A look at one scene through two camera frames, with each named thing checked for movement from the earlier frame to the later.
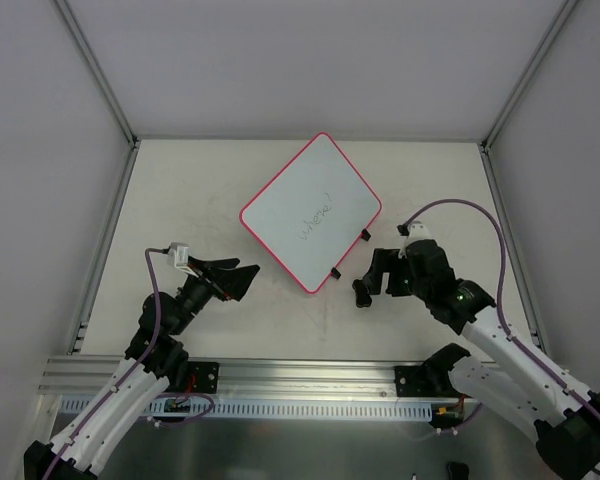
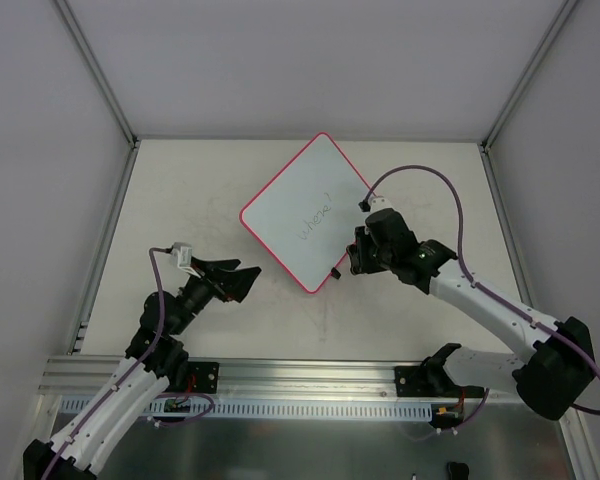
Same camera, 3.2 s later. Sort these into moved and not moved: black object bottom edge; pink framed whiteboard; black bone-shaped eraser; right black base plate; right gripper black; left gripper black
Moved: right gripper black; black bone-shaped eraser
Not moved: pink framed whiteboard; left gripper black; right black base plate; black object bottom edge
